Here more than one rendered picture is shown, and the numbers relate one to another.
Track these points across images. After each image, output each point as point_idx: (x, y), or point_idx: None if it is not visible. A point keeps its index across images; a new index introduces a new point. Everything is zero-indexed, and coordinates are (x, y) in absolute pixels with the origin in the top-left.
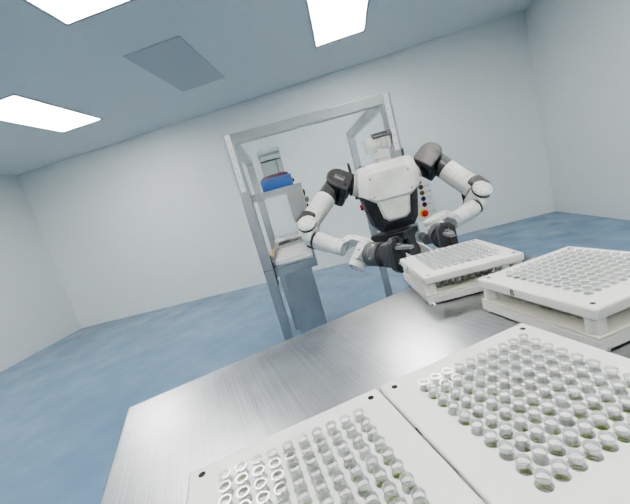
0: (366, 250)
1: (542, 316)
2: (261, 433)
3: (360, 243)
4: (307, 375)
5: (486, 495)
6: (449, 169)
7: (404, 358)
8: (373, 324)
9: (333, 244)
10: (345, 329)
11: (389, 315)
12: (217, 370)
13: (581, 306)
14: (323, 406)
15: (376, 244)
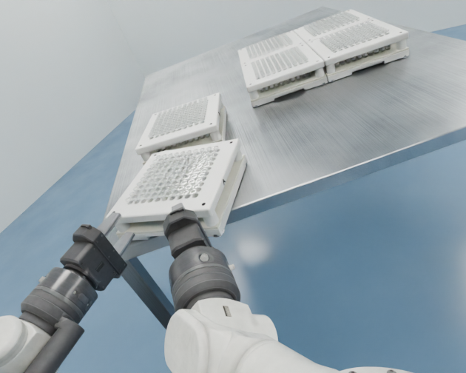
0: (222, 269)
1: (220, 118)
2: (399, 76)
3: (206, 314)
4: (376, 104)
5: (308, 46)
6: None
7: (302, 113)
8: (308, 148)
9: (286, 347)
10: (339, 146)
11: (288, 158)
12: None
13: (219, 94)
14: (361, 89)
15: (198, 250)
